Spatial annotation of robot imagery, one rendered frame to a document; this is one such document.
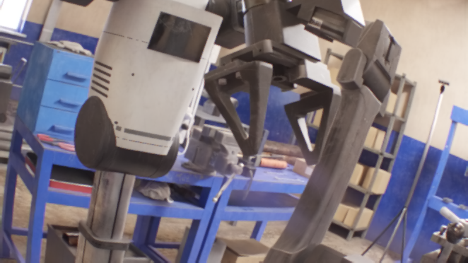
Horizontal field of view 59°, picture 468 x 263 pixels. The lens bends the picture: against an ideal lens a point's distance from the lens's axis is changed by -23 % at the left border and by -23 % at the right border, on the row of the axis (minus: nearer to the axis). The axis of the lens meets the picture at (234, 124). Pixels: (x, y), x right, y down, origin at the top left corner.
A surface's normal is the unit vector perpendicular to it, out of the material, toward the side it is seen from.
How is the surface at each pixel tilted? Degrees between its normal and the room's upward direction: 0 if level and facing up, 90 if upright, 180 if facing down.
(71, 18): 90
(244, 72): 108
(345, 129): 70
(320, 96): 87
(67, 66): 90
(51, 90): 90
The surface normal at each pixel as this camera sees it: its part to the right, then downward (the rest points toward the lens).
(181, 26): 0.66, 0.29
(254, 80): -0.62, 0.21
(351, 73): -0.66, -0.51
